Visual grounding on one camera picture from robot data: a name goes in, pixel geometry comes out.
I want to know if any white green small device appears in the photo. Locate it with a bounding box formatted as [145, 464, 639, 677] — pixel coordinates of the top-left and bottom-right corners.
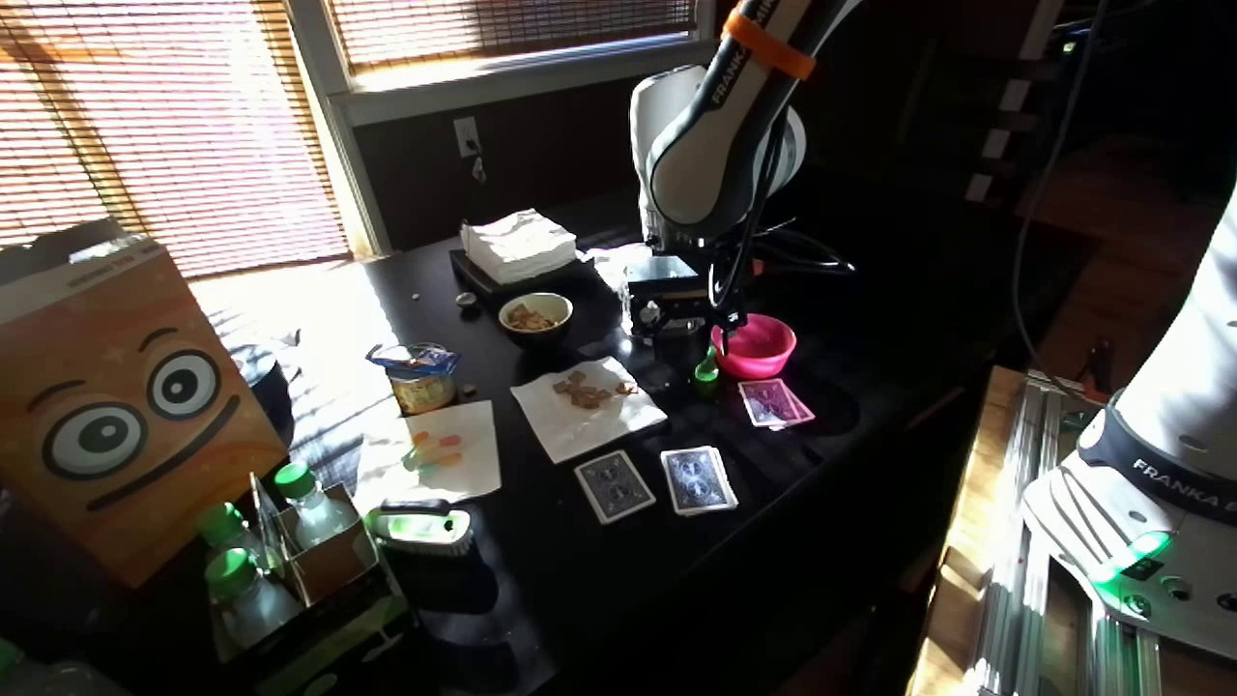
[364, 498, 479, 562]

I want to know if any orange cardboard box with face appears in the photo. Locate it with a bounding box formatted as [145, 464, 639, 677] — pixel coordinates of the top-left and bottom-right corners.
[0, 222, 290, 593]

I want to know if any brown slatted window blind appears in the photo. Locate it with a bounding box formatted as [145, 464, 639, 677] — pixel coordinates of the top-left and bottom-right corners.
[0, 0, 357, 282]
[322, 0, 701, 75]

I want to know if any purple back playing card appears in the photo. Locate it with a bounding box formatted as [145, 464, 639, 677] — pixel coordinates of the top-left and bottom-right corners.
[736, 374, 818, 437]

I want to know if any plain white serviette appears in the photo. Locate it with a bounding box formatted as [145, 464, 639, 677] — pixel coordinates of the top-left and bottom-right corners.
[505, 351, 671, 468]

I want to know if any green cap clear bottle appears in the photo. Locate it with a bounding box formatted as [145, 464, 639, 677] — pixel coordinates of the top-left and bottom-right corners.
[265, 462, 377, 597]
[192, 498, 265, 572]
[201, 544, 307, 660]

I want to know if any pink plastic bowl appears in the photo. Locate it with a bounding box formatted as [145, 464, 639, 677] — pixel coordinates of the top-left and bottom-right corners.
[706, 308, 799, 384]

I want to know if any orange strap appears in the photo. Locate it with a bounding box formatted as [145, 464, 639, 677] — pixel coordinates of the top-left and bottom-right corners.
[718, 3, 824, 86]

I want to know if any green black bottle carrier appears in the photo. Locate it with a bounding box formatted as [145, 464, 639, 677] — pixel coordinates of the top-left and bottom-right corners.
[206, 468, 416, 687]

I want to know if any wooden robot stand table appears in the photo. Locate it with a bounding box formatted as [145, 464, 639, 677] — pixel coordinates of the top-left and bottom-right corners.
[903, 364, 1237, 696]

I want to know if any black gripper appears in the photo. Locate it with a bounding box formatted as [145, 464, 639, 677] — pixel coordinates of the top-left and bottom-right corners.
[651, 236, 728, 371]

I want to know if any white serviette with orange print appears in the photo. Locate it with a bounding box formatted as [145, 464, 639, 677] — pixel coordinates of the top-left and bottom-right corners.
[397, 398, 505, 504]

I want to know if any white wall outlet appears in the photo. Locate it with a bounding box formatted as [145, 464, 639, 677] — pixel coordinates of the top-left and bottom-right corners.
[448, 111, 491, 184]

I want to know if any white paper napkin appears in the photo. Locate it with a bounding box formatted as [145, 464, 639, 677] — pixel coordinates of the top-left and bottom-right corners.
[584, 240, 639, 293]

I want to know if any black tray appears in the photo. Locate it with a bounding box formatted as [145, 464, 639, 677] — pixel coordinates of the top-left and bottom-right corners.
[444, 245, 591, 308]

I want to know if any brown snack pieces pile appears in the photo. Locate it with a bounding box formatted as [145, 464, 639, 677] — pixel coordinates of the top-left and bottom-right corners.
[549, 367, 639, 416]

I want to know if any metal rail frame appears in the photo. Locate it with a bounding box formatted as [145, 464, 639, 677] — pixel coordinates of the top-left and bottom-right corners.
[983, 367, 1172, 696]

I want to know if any blue back playing card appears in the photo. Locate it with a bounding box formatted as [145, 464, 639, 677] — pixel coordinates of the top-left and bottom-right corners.
[571, 450, 662, 531]
[658, 441, 741, 523]

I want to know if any long black robot cable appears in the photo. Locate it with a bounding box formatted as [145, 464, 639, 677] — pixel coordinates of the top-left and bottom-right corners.
[1006, 0, 1103, 378]

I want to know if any black round container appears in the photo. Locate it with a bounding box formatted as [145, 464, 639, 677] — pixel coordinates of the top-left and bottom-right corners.
[242, 360, 301, 450]

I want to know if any black rack with white labels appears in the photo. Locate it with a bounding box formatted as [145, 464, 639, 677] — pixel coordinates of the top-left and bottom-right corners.
[957, 0, 1072, 211]

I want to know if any tin can with blue label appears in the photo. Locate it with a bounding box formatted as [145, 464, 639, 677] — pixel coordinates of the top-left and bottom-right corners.
[364, 340, 462, 416]

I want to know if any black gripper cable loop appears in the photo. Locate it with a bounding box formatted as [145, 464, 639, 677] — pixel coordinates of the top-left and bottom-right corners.
[711, 222, 859, 326]

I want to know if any small bowl with snack pieces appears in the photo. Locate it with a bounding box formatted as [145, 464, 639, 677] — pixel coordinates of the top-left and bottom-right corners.
[493, 285, 580, 344]

